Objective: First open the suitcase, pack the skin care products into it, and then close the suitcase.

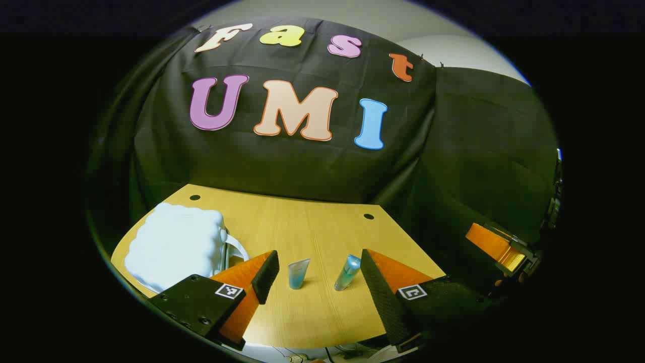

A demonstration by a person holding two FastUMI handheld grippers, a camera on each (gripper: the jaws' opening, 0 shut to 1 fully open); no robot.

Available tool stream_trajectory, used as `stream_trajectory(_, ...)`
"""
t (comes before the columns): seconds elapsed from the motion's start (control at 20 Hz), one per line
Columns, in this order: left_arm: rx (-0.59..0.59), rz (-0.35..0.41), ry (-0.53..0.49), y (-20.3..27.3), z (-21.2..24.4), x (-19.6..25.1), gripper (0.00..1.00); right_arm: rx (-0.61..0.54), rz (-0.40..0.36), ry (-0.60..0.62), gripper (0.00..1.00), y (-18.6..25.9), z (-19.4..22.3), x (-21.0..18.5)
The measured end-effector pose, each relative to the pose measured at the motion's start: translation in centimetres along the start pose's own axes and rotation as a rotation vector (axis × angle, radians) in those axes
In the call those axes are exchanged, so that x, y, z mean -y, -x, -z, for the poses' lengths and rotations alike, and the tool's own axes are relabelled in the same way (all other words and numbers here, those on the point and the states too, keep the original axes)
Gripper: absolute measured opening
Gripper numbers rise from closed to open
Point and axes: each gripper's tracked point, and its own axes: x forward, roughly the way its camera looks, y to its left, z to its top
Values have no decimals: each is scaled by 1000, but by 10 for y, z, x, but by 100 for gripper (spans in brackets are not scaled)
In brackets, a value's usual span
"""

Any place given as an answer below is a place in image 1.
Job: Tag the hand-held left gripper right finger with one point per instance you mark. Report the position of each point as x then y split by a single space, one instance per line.
378 287

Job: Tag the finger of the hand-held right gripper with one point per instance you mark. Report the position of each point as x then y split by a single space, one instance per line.
491 244

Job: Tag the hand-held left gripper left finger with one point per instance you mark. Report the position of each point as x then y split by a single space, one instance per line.
267 275

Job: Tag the white and blue squeeze tube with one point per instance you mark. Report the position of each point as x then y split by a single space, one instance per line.
298 275

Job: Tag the teal blue skin care bottle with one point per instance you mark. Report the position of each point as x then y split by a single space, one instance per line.
347 272

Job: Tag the light blue suitcase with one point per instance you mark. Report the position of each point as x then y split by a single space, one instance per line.
176 242

